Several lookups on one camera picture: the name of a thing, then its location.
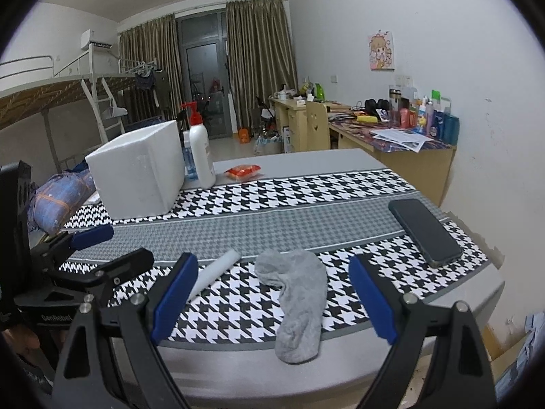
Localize white foam box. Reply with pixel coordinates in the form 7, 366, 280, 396
86, 121, 185, 220

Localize wooden desk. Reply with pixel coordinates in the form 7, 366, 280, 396
269, 96, 456, 206

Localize person's left hand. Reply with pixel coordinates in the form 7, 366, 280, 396
2, 325, 40, 355

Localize blue box on desk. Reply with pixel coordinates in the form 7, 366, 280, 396
439, 113, 460, 146

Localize houndstooth table cloth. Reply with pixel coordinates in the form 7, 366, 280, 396
64, 169, 489, 351

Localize printed paper sheets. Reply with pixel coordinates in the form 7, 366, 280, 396
370, 128, 431, 153

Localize olive curtain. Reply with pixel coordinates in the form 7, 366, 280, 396
225, 0, 297, 129
119, 15, 182, 124

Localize metal bunk bed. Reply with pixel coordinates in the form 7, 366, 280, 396
1, 45, 136, 173

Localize orange bag on floor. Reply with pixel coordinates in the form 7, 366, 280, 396
237, 128, 251, 144

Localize olive curtain right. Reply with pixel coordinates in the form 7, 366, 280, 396
225, 0, 297, 129

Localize white air conditioner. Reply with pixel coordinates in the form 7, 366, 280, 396
80, 30, 113, 51

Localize black smartphone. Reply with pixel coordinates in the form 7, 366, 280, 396
388, 198, 463, 268

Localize glass balcony door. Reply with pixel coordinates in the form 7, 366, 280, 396
176, 9, 236, 138

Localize anime wall poster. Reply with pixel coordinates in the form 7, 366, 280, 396
368, 31, 394, 70

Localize olive curtain left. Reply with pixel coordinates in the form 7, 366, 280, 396
119, 15, 182, 124

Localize black folding chair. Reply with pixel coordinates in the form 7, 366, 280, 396
256, 97, 277, 138

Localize orange snack packet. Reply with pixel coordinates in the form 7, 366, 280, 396
223, 164, 261, 183

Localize white bottle red pump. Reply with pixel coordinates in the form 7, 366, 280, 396
180, 102, 216, 189

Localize wooden smiley chair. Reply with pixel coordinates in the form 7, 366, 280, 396
306, 102, 331, 151

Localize yellow object on desk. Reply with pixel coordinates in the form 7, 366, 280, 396
357, 115, 380, 124

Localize grey fuzzy sock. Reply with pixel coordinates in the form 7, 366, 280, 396
255, 249, 328, 365

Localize white rolled cloth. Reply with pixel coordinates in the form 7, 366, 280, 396
187, 248, 242, 303

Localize blue plaid bedding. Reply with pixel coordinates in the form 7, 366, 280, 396
27, 169, 96, 236

